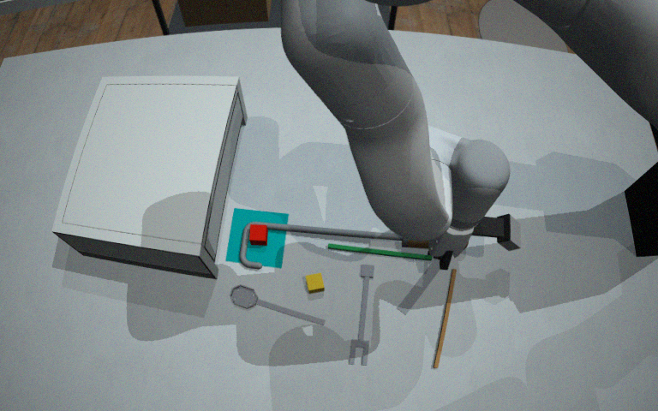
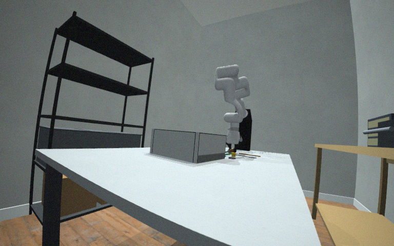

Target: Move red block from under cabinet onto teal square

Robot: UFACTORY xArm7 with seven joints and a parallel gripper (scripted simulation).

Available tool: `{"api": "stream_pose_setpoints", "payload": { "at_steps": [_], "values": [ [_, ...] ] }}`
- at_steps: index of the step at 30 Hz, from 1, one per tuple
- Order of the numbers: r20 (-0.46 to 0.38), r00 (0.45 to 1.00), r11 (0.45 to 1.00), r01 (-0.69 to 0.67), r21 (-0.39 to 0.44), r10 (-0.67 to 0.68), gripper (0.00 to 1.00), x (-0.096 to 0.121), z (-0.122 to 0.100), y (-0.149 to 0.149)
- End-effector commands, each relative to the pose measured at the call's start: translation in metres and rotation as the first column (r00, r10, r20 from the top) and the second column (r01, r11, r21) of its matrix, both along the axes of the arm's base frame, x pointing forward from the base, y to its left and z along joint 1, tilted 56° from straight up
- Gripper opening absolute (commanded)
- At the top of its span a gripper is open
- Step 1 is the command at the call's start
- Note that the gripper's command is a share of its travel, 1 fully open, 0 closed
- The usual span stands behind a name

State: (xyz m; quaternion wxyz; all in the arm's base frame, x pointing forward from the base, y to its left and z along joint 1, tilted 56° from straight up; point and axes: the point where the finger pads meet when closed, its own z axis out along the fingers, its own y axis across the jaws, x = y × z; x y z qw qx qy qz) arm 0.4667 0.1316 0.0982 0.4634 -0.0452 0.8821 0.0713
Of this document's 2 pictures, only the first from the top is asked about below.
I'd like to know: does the wooden tool handle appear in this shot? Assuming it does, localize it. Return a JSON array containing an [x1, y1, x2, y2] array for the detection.
[[239, 222, 429, 269]]

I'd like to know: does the tan thin rod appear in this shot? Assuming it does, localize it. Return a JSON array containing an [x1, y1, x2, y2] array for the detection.
[[434, 269, 457, 368]]

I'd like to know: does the red block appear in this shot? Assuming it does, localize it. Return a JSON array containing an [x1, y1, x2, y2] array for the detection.
[[249, 224, 268, 246]]

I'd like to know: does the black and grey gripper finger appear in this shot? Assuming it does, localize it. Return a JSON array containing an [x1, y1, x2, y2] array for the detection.
[[434, 251, 453, 270]]

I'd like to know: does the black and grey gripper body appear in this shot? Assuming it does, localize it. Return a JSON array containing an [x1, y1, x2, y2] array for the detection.
[[428, 226, 474, 258]]

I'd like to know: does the long green bar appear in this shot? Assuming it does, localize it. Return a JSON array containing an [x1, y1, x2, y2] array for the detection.
[[328, 243, 432, 260]]

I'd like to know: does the grey spoon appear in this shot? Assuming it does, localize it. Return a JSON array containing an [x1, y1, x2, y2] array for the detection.
[[230, 284, 325, 325]]

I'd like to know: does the teal square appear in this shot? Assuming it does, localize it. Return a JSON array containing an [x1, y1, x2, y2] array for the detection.
[[226, 208, 289, 268]]

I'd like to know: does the grey combination wrench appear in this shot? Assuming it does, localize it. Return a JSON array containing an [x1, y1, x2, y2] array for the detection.
[[350, 265, 374, 366]]

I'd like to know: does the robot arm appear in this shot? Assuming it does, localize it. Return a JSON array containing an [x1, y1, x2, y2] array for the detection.
[[281, 0, 658, 251]]

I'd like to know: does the yellow block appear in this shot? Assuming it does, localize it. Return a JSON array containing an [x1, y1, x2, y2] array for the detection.
[[306, 273, 325, 294]]

